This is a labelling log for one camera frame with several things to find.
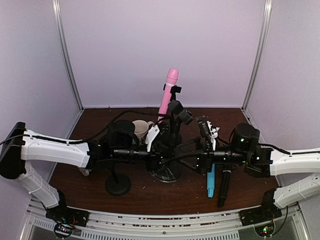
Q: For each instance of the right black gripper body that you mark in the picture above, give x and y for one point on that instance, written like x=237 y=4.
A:
x=206 y=155

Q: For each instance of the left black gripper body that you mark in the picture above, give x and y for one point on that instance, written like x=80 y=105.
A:
x=152 y=155

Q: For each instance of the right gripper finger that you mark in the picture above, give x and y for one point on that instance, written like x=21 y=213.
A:
x=193 y=163
x=191 y=145

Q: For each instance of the black microphone stand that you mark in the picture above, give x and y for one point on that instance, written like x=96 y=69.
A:
x=175 y=92
x=117 y=184

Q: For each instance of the taped base microphone stand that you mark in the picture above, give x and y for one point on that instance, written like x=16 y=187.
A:
x=166 y=169

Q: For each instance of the pink toy microphone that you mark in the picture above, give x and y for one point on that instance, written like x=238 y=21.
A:
x=171 y=80

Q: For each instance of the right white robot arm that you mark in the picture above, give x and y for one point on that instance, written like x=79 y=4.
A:
x=262 y=160

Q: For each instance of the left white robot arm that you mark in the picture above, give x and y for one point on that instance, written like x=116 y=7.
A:
x=23 y=146

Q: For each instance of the blue toy microphone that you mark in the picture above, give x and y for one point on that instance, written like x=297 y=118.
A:
x=211 y=182

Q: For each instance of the black toy microphone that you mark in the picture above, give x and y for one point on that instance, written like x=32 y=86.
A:
x=224 y=187

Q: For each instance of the white ceramic mug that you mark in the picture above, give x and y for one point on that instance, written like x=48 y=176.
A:
x=142 y=127

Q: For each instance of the yellow inside cup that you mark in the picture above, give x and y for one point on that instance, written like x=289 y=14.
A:
x=84 y=172

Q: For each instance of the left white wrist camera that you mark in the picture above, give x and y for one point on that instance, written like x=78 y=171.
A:
x=151 y=136

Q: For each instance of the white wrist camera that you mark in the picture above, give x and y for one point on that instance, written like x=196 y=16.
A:
x=151 y=136
x=213 y=134

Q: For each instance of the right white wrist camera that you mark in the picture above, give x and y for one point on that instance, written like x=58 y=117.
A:
x=213 y=134

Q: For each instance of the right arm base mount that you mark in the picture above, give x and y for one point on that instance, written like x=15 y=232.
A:
x=263 y=217

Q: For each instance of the front aluminium rail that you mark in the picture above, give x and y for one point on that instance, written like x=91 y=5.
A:
x=224 y=225

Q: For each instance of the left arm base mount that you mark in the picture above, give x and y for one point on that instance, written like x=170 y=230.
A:
x=66 y=219

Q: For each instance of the right aluminium frame post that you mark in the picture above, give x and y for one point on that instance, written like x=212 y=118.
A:
x=263 y=35

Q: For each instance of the aluminium frame post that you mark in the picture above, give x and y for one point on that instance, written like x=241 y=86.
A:
x=263 y=35
x=66 y=56

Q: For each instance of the left aluminium frame post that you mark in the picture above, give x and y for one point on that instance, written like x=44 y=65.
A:
x=66 y=56

